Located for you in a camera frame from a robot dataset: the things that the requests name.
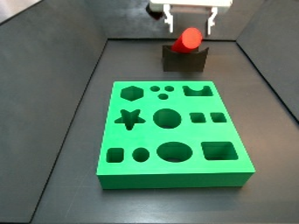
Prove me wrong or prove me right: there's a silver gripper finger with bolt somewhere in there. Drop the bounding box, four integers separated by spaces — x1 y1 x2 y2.
163 4 174 33

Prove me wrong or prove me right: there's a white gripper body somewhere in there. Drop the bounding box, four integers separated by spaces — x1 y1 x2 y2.
148 0 234 12

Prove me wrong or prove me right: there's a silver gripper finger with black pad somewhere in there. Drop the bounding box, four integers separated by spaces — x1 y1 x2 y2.
207 7 219 36

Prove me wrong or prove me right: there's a red cylinder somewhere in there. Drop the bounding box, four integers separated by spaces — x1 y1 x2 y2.
172 27 202 53

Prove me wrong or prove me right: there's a black curved cradle stand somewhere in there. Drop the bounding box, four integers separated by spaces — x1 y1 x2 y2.
163 45 210 73

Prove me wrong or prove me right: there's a green shape sorter block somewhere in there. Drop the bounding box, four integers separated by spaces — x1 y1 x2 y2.
98 81 255 189

